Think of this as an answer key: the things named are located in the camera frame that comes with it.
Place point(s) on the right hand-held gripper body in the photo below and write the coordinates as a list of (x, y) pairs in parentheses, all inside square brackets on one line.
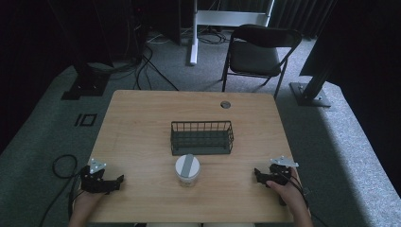
[(279, 175)]

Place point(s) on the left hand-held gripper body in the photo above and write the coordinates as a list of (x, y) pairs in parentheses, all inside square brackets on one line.
[(93, 183)]

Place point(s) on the person's left hand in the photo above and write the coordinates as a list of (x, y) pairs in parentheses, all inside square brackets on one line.
[(86, 201)]

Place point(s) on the person's right hand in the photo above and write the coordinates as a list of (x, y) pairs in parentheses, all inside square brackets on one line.
[(288, 194)]

